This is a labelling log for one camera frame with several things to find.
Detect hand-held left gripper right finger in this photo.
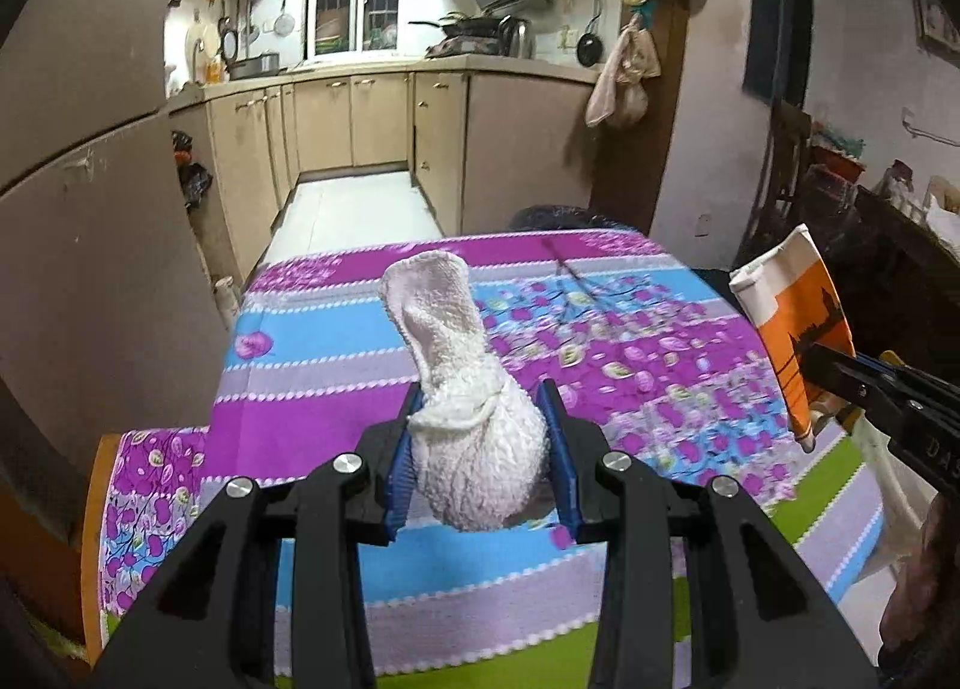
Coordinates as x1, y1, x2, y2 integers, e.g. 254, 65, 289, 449
534, 380, 878, 689

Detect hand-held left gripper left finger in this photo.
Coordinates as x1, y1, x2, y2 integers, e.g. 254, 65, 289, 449
90, 385, 428, 689

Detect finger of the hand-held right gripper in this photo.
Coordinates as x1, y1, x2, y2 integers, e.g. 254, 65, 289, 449
801, 344, 960, 436
855, 350, 960, 397

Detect white towel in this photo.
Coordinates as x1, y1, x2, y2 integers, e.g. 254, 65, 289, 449
379, 250, 550, 532

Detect orange and white packet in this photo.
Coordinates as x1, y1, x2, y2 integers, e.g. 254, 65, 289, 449
729, 224, 857, 454

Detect person's right hand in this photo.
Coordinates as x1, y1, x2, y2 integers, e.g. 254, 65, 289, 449
879, 494, 960, 667

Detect dark wooden table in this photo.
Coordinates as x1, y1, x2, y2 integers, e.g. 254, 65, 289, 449
799, 164, 960, 285

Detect white plastic bag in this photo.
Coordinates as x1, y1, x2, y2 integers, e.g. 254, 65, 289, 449
926, 175, 960, 219

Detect covered red bowl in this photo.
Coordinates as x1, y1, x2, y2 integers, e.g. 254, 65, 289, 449
812, 126, 868, 172

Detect dark wooden chair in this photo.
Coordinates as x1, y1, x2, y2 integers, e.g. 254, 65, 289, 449
771, 100, 815, 225

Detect bin with blue bag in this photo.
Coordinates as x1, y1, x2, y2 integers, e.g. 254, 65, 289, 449
512, 205, 640, 234

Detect beige kitchen cabinets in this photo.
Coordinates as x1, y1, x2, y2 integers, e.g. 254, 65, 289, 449
169, 55, 605, 277

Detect black plastic bag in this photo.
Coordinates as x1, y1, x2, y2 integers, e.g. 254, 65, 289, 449
171, 128, 215, 210

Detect hanging beige bags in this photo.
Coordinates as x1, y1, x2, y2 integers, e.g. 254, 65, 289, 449
585, 14, 662, 129

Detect beige refrigerator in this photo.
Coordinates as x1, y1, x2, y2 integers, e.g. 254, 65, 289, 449
0, 0, 245, 510

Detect hanging black pan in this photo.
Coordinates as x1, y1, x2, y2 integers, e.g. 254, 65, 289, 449
576, 14, 606, 69

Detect gas stove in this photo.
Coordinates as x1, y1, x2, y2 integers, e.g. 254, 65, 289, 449
426, 36, 502, 58

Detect metal cooking pot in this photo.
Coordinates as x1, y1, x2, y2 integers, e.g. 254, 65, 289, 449
228, 53, 281, 81

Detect metal kettle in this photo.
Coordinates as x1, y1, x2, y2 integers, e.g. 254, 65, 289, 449
498, 17, 538, 60

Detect black wok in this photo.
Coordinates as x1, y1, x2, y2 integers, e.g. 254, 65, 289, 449
409, 12, 505, 39

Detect wall cable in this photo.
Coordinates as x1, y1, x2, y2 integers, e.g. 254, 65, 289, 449
900, 107, 960, 148

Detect framed wall picture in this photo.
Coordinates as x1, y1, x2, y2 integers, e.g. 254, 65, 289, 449
910, 0, 960, 51

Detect dark wall window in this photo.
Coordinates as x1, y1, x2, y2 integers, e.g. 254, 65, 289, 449
742, 0, 815, 111

